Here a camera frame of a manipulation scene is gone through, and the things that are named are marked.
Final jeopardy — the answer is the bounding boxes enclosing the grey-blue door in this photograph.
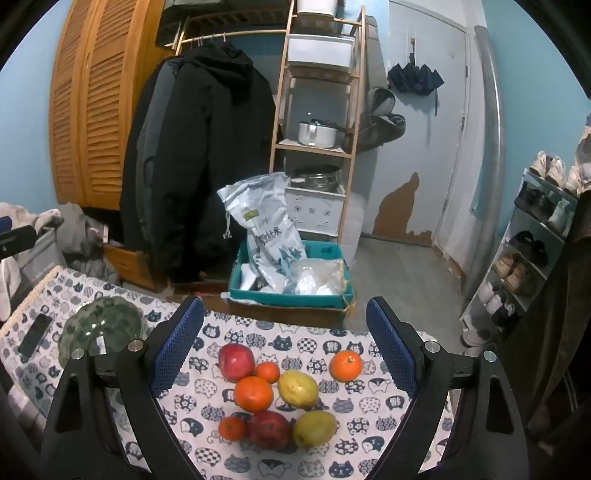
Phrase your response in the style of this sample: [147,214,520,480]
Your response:
[369,0,472,259]

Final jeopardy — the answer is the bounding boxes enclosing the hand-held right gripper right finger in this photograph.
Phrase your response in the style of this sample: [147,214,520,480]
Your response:
[366,296,529,480]

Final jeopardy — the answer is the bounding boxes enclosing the cat-print tablecloth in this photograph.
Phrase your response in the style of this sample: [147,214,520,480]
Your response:
[0,265,455,480]

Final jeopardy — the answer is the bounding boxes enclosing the silver pipe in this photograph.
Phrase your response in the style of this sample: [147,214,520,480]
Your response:
[463,25,502,301]

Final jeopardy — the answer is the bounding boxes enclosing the dark cloth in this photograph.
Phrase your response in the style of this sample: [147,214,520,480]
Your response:
[499,185,591,444]

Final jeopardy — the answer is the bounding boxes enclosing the white rice bag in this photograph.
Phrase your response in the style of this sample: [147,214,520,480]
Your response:
[217,172,309,291]

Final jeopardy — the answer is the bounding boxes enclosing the teal plastic crate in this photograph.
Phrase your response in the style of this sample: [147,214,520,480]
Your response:
[228,240,356,310]

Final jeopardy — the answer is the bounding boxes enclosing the brown cardboard box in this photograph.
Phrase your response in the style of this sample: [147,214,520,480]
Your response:
[226,295,352,329]

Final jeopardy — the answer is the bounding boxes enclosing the clear plastic bag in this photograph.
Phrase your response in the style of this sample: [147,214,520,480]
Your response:
[288,258,349,296]

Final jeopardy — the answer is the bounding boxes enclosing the wooden drawer base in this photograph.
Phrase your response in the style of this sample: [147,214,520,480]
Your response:
[104,242,168,291]

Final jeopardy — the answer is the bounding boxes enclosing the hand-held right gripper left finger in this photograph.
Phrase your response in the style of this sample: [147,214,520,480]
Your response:
[41,295,206,480]

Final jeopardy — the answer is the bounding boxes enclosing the grey hanging jacket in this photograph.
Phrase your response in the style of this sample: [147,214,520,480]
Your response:
[133,58,185,217]

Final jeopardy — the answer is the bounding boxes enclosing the wooden clothes rail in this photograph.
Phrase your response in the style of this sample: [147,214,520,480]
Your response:
[174,27,289,52]

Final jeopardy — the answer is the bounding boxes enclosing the red apple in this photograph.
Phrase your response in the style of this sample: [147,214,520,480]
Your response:
[247,411,294,450]
[218,344,256,381]

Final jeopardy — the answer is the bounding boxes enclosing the white storage box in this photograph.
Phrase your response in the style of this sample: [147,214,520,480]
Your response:
[286,34,356,70]

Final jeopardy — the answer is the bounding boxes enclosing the green patterned plate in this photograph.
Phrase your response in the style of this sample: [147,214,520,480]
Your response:
[58,296,147,370]

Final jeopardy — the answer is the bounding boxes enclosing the steel cooking pot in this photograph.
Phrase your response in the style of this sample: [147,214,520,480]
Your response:
[298,119,349,149]

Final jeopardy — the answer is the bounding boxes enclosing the grey hanging bag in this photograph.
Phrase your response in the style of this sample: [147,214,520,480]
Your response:
[358,87,407,153]

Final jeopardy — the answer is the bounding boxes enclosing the black hanging coat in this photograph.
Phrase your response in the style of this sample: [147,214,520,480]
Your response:
[119,44,278,284]

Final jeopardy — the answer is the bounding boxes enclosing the wooden shelf rack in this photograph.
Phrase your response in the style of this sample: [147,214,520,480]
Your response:
[269,0,368,268]

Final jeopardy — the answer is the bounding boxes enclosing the grey storage bag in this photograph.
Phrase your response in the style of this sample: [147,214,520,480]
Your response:
[14,231,70,305]

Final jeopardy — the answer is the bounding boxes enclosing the dark blue umbrella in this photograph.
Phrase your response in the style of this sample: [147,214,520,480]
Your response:
[387,39,445,116]

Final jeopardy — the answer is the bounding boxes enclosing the steel steamer pot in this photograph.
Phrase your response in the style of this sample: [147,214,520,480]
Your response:
[290,165,342,191]

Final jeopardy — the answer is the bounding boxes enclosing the yellow lemon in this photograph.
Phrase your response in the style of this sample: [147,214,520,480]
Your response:
[278,370,320,409]

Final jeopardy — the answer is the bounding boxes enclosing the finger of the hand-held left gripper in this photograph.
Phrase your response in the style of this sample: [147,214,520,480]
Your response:
[0,217,37,260]

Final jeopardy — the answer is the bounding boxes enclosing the shoe rack with shoes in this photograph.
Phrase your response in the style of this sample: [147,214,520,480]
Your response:
[462,150,591,356]

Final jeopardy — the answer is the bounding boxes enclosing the white shoe rack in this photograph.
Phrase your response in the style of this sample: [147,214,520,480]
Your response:
[459,166,580,333]

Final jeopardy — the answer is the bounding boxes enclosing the black smartphone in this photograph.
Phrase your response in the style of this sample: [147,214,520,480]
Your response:
[17,314,54,358]

